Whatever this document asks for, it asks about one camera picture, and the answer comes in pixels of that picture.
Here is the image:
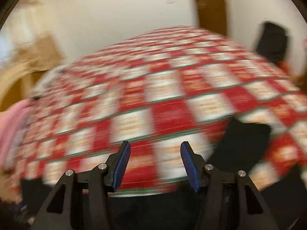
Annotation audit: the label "black pants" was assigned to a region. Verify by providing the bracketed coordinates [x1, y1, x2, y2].
[207, 117, 272, 173]

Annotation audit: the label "red patchwork bedspread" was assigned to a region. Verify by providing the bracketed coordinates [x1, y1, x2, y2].
[8, 26, 306, 195]

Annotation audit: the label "grey patterned pillow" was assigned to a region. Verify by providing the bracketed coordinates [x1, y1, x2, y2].
[31, 65, 66, 97]

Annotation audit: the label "pink folded quilt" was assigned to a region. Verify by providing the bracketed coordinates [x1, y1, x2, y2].
[1, 99, 32, 168]

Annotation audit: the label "cream wooden headboard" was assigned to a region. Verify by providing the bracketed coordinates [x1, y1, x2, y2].
[1, 61, 47, 112]

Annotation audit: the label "beige patterned curtain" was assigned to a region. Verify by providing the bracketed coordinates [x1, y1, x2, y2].
[1, 0, 63, 71]

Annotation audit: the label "brown wooden door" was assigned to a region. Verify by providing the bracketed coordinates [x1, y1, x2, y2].
[196, 0, 227, 35]

